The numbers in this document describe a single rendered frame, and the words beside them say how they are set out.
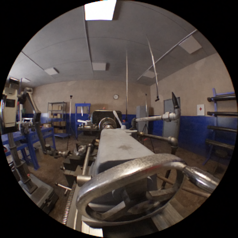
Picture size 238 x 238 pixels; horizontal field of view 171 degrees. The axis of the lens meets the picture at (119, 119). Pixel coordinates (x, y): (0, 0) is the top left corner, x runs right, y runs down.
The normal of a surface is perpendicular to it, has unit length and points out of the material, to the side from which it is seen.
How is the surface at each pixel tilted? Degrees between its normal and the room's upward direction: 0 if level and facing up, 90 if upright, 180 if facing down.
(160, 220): 48
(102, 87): 90
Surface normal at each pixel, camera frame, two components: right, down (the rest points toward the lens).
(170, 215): 0.03, -1.00
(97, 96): 0.18, 0.04
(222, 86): -0.98, -0.02
